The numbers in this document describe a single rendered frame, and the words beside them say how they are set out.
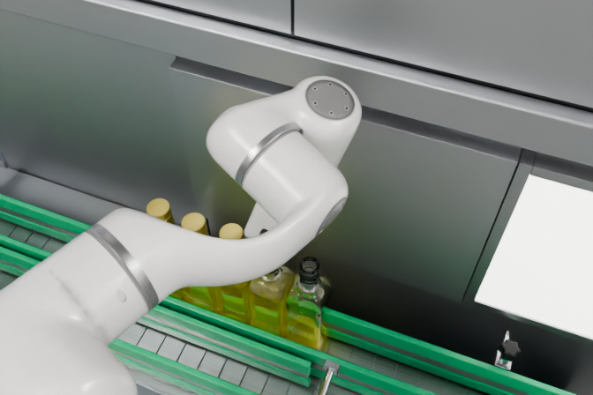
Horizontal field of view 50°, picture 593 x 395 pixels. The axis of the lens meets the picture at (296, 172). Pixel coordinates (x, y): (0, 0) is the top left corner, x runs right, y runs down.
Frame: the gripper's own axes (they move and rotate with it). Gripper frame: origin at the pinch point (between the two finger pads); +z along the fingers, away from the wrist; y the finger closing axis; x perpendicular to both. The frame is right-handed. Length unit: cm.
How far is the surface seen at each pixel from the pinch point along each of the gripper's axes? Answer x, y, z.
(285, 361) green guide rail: 10.6, 5.9, 21.4
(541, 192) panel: 27.7, -13.0, -16.8
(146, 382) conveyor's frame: -7.7, 14.7, 34.0
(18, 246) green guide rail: -39, 4, 34
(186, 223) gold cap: -11.1, 0.8, 5.6
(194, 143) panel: -16.7, -12.0, 5.5
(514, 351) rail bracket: 39.3, -5.9, 7.7
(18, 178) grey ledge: -53, -13, 46
